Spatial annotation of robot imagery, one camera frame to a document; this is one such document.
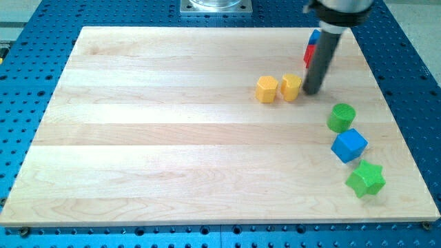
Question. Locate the blue cube block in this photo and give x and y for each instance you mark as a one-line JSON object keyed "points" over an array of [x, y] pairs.
{"points": [[349, 145]]}

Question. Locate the yellow hexagon block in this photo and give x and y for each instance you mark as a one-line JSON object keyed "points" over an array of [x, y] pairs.
{"points": [[266, 89]]}

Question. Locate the blue block behind rod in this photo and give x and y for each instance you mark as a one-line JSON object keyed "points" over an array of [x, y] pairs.
{"points": [[314, 37]]}

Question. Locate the red block behind rod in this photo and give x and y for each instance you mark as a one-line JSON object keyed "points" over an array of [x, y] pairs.
{"points": [[309, 52]]}

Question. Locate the green cylinder block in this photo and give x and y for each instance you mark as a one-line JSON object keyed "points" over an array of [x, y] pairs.
{"points": [[341, 117]]}

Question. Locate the light wooden board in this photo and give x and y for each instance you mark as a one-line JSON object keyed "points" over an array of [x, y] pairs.
{"points": [[161, 126]]}

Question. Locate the yellow heart block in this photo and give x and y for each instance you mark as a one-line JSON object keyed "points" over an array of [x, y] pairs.
{"points": [[290, 87]]}

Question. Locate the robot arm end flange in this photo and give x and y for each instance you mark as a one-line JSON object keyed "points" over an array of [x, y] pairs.
{"points": [[335, 16]]}

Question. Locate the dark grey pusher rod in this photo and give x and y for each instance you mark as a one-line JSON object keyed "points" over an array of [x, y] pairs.
{"points": [[320, 61]]}

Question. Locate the green star block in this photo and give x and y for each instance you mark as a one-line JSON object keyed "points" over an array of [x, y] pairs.
{"points": [[366, 179]]}

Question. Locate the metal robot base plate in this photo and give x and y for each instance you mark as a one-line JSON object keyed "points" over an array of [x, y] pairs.
{"points": [[215, 6]]}

